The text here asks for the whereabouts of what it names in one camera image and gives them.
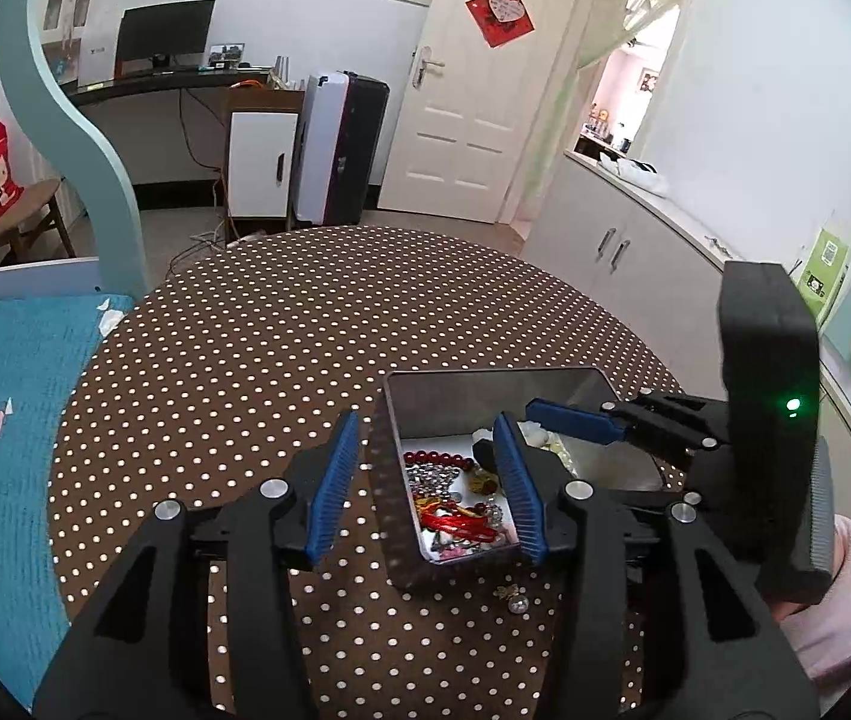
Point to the silver desk stand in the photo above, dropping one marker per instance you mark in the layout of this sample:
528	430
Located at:
283	70

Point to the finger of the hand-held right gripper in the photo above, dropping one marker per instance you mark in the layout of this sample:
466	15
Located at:
658	501
568	420

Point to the green doorway curtain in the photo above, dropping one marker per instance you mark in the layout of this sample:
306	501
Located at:
605	30

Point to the teal bunk bed frame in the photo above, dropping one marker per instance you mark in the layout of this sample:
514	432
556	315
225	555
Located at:
95	165

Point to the white suitcase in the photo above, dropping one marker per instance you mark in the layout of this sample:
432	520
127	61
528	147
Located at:
313	150

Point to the red heart door decoration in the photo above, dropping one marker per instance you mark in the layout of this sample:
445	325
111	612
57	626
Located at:
500	15

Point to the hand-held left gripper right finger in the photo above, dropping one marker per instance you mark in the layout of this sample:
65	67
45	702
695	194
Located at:
519	495

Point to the white bag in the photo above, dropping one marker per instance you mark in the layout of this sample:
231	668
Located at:
632	172

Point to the wooden chair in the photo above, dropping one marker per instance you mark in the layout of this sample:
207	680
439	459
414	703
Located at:
28	202

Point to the metal tin box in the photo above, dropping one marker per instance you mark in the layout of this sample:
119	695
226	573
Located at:
485	405

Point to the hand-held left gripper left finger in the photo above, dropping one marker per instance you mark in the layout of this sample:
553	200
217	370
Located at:
332	495

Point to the white box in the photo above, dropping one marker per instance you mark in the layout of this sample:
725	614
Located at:
95	64

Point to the small white cabinet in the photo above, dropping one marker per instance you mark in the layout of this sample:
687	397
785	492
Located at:
260	157

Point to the dark top desk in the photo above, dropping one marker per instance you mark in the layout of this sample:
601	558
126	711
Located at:
155	82

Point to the bunch of keys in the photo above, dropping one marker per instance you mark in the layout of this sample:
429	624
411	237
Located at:
718	243

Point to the black computer monitor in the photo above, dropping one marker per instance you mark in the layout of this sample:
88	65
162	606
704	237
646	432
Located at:
163	34

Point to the teal candy print blanket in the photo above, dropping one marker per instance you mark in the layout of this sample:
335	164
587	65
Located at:
13	465

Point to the cream sideboard cabinet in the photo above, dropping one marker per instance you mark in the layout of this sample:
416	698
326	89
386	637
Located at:
583	240

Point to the brown polka dot table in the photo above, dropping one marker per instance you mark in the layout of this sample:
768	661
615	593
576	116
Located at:
245	352

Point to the white panel door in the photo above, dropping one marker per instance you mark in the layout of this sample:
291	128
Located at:
455	105

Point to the dark suitcase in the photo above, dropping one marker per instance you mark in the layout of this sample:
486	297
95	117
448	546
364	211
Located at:
362	142

